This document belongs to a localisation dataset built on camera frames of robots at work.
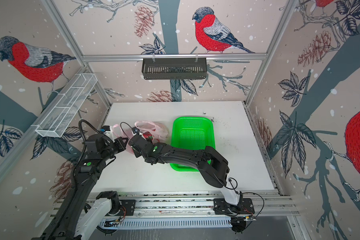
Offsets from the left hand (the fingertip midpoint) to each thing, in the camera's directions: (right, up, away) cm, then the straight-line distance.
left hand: (127, 138), depth 77 cm
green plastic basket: (+36, -1, +27) cm, 45 cm away
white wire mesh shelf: (-33, +13, -2) cm, 36 cm away
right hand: (+3, -5, +5) cm, 8 cm away
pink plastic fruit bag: (+15, +3, +3) cm, 15 cm away
